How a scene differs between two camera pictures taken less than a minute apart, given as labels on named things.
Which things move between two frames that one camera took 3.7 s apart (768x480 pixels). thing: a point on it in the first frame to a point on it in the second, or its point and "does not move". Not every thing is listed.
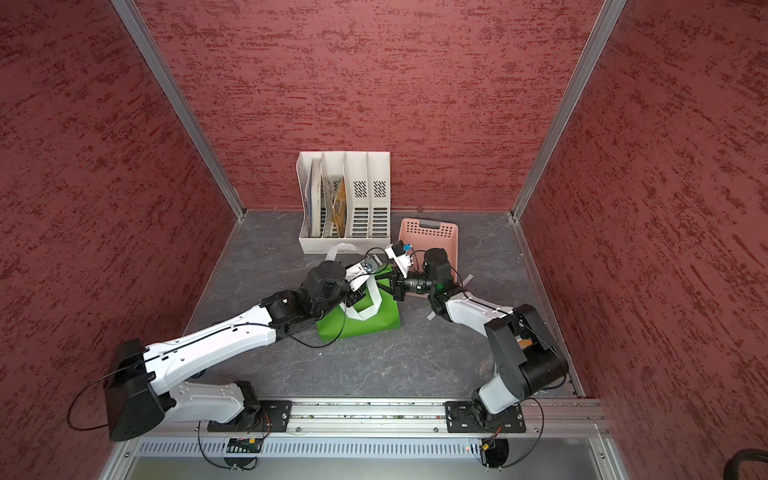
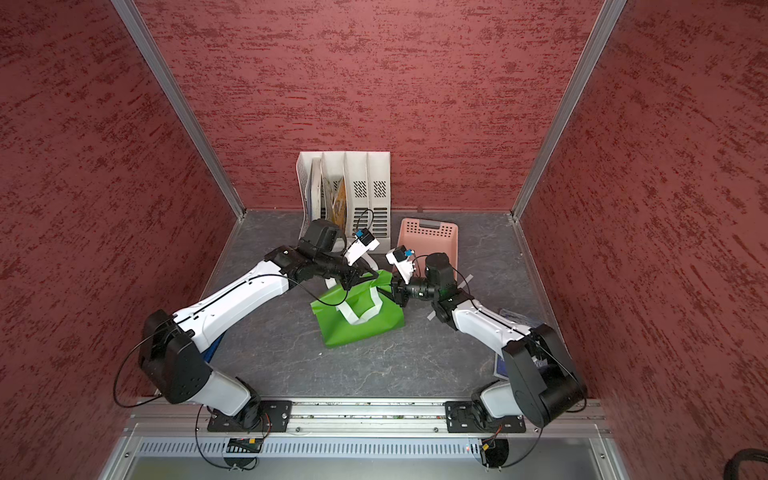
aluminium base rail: (545, 417) does not move
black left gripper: (355, 296) to (356, 273)
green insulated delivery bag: (380, 309) does not move
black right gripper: (397, 286) does not move
